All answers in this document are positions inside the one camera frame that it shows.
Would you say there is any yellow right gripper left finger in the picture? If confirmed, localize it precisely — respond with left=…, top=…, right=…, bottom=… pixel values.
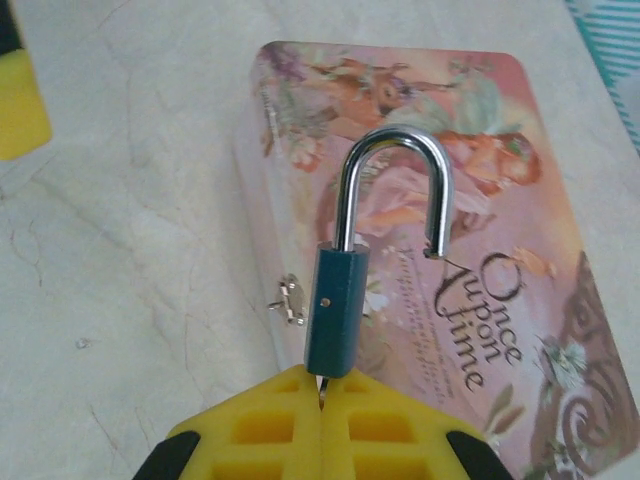
left=130, top=365, right=324, bottom=480

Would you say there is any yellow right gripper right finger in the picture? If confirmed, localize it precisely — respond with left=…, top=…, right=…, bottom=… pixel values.
left=323, top=370, right=511, bottom=480

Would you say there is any small silver key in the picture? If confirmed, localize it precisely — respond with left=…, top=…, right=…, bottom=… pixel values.
left=313, top=375, right=333, bottom=409

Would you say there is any blue padlock with steel shackle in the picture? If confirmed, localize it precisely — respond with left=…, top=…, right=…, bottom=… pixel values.
left=303, top=122, right=455, bottom=380

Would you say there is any pink storybook tin box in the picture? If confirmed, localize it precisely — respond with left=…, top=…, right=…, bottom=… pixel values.
left=230, top=39, right=640, bottom=480

